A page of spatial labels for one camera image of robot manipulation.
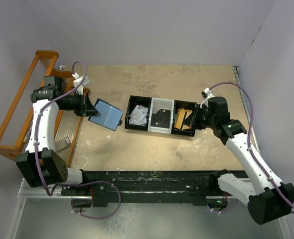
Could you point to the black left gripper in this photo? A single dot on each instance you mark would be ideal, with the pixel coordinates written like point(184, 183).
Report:
point(85, 106)

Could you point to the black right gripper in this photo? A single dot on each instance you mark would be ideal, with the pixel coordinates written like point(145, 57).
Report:
point(197, 110)

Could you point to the blue leather card holder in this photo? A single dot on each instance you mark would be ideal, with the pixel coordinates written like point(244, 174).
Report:
point(110, 116)

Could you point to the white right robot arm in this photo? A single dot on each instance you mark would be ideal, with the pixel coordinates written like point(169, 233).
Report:
point(266, 196)

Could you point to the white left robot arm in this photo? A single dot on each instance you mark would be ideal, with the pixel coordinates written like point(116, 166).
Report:
point(40, 164)

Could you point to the black bin with gold cards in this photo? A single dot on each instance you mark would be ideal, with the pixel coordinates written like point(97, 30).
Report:
point(186, 105)

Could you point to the pile of gold cards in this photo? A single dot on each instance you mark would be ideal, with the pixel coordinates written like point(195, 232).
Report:
point(179, 117)

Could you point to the pile of black cards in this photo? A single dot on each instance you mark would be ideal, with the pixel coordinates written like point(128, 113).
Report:
point(161, 118)

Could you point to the white middle bin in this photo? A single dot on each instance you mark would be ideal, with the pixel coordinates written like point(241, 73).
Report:
point(157, 104)

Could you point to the small grey box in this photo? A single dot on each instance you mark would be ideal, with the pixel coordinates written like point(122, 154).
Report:
point(62, 144)

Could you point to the orange wooden rack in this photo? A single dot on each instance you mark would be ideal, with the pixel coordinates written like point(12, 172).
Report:
point(14, 129)

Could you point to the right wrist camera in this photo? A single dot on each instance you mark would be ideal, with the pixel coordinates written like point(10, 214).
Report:
point(206, 94)

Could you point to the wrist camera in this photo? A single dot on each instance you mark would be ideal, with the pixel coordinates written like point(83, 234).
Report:
point(79, 83)
point(206, 94)

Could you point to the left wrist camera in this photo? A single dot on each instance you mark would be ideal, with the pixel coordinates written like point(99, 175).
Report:
point(79, 83)

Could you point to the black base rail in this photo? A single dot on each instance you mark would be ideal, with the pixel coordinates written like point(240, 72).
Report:
point(152, 181)

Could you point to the aluminium frame rail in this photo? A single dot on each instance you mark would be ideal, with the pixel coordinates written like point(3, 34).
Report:
point(147, 194)

